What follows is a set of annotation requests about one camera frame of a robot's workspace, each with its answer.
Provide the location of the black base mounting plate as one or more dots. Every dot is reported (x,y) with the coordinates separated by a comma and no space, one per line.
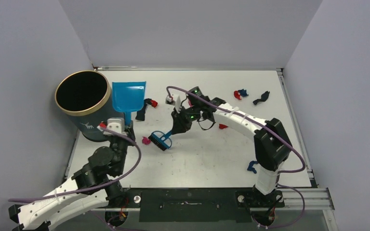
(197,204)

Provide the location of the aluminium frame rail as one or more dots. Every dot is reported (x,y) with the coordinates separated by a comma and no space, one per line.
(314,199)

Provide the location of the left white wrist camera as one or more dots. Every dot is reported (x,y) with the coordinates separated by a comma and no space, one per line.
(112,126)

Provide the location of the black paper scrap left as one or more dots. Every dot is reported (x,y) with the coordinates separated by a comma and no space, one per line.
(140,115)

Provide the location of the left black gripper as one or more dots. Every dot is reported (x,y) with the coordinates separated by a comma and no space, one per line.
(129,132)

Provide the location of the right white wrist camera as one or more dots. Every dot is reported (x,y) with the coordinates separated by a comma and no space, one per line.
(174,99)

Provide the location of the blue hand brush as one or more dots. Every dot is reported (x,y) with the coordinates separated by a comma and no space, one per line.
(161,140)

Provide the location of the blue dustpan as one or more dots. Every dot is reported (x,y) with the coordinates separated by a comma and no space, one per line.
(128,97)

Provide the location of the dark blue gold-rimmed bin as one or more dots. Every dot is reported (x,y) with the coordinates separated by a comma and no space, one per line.
(86,98)

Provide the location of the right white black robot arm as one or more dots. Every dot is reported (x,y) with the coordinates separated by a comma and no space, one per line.
(271,143)

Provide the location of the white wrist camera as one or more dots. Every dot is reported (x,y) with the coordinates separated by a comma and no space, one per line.
(112,126)
(174,99)

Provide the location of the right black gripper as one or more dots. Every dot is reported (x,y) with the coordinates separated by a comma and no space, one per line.
(178,124)

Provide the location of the red paper scrap back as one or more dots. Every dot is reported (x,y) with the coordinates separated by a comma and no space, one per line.
(237,95)

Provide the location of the red paper scrap left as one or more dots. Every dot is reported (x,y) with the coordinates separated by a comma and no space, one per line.
(154,103)

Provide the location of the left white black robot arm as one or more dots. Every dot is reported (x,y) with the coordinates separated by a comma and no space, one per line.
(96,184)

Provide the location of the magenta paper scrap left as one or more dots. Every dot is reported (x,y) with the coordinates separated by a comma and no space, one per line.
(146,141)

